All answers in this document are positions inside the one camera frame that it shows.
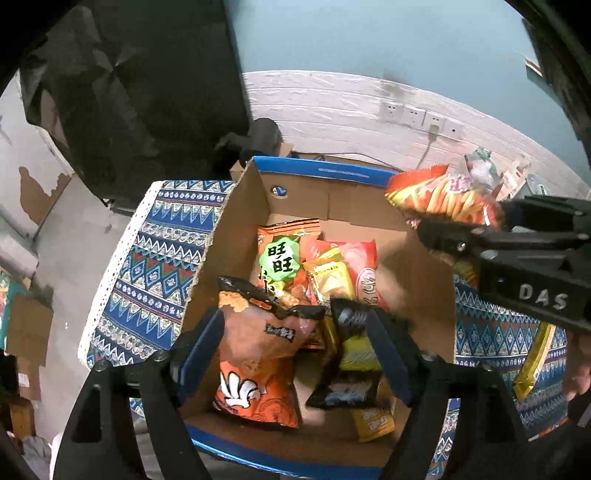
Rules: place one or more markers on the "orange snack bag black top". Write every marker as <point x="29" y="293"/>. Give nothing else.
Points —
<point x="258" y="364"/>

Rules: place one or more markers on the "orange fries snack bag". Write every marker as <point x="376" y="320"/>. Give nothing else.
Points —
<point x="443" y="196"/>

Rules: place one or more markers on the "black cloth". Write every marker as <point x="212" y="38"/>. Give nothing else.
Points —
<point x="138" y="92"/>

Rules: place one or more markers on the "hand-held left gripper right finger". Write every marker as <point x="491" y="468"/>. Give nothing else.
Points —
<point x="392" y="360"/>

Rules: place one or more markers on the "orange snack bag green label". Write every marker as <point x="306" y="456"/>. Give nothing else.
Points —
<point x="281" y="258"/>

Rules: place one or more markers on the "blue patterned tablecloth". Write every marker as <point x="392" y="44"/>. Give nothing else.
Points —
<point x="147" y="277"/>

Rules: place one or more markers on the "folded cardboard pieces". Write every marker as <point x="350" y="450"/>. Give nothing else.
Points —
<point x="515" y="168"/>

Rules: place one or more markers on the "white wall outlet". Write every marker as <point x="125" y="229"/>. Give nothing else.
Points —
<point x="434" y="119"/>
<point x="413" y="116"/>
<point x="390" y="111"/>
<point x="455" y="130"/>

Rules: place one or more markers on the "black yellow snack packet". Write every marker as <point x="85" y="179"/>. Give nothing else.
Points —
<point x="346" y="383"/>

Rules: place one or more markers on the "flat cardboard pieces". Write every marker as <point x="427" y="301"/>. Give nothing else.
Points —
<point x="30" y="327"/>

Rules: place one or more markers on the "teal box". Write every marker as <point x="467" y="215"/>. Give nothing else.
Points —
<point x="9" y="304"/>

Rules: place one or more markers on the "person's right hand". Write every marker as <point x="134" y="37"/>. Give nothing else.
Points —
<point x="579" y="381"/>

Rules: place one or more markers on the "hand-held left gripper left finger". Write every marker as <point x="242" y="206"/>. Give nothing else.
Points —
<point x="198" y="355"/>

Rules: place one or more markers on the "red potato chips bag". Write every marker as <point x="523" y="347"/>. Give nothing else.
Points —
<point x="360" y="267"/>

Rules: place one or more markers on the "dark hanging clothing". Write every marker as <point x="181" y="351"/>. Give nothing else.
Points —
<point x="563" y="69"/>

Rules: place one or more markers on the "white cloth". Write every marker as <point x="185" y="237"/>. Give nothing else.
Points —
<point x="41" y="457"/>

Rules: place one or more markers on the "cardboard box blue trim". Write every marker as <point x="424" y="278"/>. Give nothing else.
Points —
<point x="369" y="207"/>

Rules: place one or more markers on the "gold snack packet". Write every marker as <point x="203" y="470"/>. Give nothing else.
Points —
<point x="533" y="364"/>

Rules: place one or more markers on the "wooden wall shelf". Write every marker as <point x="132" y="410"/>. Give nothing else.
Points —
<point x="534" y="65"/>

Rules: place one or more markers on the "black cylindrical device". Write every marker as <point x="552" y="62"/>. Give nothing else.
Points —
<point x="258" y="138"/>

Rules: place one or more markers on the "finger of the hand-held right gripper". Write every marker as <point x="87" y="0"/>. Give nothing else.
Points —
<point x="448" y="240"/>
<point x="549" y="212"/>

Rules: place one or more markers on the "plastic trash bag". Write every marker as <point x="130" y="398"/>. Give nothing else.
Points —
<point x="482" y="166"/>

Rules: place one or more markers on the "light blue trash bin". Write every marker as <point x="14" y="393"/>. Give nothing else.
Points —
<point x="538" y="184"/>

